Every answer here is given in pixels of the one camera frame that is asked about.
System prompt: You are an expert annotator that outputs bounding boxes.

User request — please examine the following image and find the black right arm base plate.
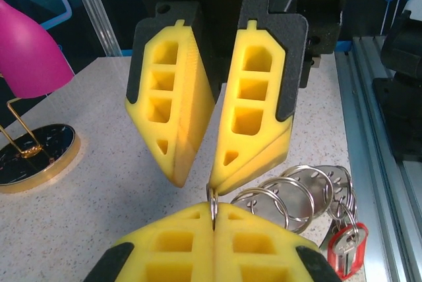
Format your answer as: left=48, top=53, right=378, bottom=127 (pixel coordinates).
left=372, top=77, right=422, bottom=164

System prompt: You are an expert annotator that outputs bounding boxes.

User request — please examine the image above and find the silver keyring chain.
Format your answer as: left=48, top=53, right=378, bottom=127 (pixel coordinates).
left=206, top=163, right=360, bottom=235

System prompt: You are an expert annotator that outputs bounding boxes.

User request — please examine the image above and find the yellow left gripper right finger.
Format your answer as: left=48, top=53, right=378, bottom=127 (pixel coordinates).
left=214, top=202, right=342, bottom=282

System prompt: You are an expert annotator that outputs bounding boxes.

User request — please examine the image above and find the aluminium mounting rail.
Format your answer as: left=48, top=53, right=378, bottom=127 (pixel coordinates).
left=334, top=36, right=422, bottom=282

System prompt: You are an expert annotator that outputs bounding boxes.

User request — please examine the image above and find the gold wire glass holder stand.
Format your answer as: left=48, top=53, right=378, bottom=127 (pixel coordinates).
left=0, top=72, right=82, bottom=194

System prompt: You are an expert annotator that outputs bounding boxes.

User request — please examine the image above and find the aluminium frame post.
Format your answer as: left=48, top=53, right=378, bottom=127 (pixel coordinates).
left=67, top=0, right=123, bottom=57

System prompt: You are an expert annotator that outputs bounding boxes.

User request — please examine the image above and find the red capped key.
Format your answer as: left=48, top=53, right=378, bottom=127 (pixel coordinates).
left=326, top=221, right=369, bottom=279

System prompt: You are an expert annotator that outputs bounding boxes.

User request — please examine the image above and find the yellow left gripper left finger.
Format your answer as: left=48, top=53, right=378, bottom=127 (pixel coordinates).
left=84, top=201, right=215, bottom=282

